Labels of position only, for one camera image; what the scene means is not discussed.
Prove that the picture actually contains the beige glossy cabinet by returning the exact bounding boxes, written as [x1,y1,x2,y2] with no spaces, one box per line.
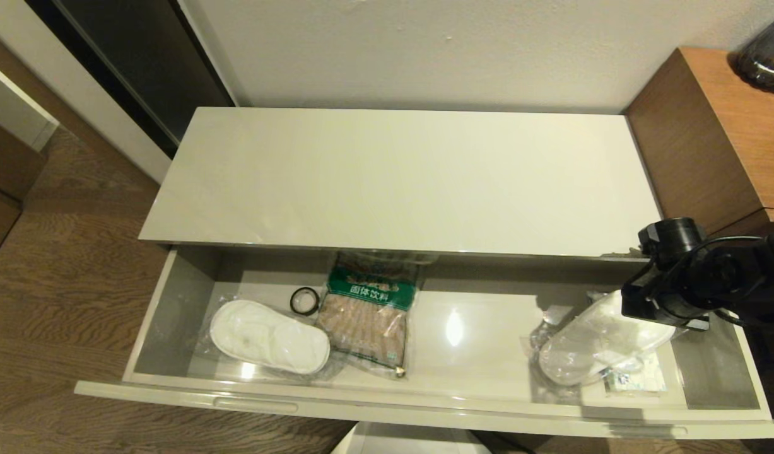
[138,106,741,278]

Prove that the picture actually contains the wooden cabinet with white top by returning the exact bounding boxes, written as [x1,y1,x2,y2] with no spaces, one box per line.
[0,57,59,272]

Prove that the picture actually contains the black tape roll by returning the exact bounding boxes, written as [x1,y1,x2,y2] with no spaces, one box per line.
[290,287,321,316]

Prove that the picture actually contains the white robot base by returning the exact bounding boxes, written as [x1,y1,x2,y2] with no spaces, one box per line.
[330,422,496,454]

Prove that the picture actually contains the white slippers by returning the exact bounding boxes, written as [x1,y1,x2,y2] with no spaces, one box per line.
[196,295,344,381]
[522,290,677,395]

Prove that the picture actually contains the brown wooden desk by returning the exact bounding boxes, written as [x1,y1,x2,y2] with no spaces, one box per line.
[625,47,774,256]

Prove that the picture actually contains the dark door panel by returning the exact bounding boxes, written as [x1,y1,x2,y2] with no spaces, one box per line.
[24,0,236,161]

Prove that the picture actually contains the beige cabinet drawer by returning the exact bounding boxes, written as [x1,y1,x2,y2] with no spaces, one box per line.
[74,246,774,440]

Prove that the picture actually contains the dark glass vase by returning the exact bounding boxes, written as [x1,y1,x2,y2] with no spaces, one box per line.
[729,11,774,95]

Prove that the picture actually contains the white packet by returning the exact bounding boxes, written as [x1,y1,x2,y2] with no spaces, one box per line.
[602,353,668,398]

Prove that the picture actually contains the drink powder bag green label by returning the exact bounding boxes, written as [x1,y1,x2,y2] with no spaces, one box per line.
[316,250,439,379]

